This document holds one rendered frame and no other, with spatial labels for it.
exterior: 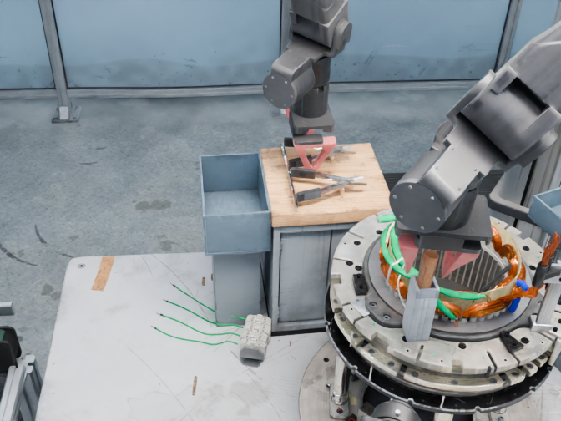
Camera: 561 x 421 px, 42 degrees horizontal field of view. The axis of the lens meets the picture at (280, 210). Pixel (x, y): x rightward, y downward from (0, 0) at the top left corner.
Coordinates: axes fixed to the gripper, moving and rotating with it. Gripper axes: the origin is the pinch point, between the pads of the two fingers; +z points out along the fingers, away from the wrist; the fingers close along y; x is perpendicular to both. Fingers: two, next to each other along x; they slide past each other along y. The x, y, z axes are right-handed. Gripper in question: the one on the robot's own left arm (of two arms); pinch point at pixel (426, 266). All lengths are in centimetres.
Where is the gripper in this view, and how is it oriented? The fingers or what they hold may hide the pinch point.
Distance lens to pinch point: 87.5
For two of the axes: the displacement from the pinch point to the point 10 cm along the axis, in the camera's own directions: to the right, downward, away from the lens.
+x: 0.8, -6.9, 7.2
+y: 10.0, 0.9, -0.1
